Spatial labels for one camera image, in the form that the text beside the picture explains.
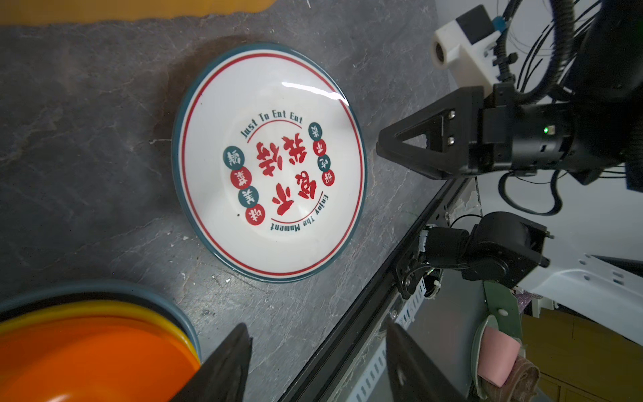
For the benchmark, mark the grey-blue bottom bowl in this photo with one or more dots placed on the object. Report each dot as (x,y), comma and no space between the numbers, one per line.
(125,292)

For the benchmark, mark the white slotted cable duct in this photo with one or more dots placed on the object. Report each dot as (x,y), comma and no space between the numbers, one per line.
(403,314)

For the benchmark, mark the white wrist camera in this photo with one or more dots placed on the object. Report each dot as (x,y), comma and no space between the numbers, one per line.
(464,47)

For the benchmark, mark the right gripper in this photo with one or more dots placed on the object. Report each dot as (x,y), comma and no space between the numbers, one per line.
(583,138)

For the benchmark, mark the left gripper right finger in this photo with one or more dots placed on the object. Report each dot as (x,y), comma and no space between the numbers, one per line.
(412,374)

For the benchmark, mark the yellow bowl under orange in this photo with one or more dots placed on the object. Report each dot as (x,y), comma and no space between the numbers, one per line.
(101,309)

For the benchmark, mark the yellow plastic bin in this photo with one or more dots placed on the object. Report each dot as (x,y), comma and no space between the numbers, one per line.
(44,12)

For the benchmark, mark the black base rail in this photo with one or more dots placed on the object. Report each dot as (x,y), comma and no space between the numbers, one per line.
(331,361)

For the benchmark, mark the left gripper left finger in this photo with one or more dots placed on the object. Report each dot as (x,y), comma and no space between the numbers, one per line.
(224,374)

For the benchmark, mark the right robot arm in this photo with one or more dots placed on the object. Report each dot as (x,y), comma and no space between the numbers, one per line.
(599,63)

